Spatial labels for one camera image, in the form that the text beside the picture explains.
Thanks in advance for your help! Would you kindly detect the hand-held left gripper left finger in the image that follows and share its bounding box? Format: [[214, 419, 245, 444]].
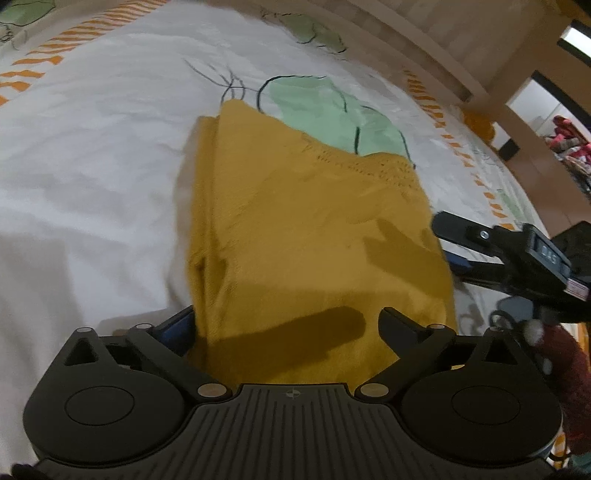
[[48, 305, 234, 401]]

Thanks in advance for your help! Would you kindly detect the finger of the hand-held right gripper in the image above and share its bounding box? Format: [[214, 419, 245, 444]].
[[431, 210, 528, 262], [443, 251, 509, 288]]

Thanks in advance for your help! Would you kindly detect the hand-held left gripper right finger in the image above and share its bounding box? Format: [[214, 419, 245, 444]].
[[355, 307, 536, 400]]

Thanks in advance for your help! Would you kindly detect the mustard yellow knit garment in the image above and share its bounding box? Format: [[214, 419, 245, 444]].
[[185, 99, 460, 386]]

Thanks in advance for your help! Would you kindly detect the pile of colourful clothes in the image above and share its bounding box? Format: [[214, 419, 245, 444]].
[[545, 115, 591, 167]]

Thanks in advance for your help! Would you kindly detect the orange cloth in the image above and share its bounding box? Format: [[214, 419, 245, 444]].
[[462, 108, 497, 141]]

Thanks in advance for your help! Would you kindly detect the white leaf-print bed sheet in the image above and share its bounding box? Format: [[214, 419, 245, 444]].
[[0, 0, 568, 462]]

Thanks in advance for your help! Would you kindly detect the beige bed frame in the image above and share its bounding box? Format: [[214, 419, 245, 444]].
[[318, 0, 591, 204]]

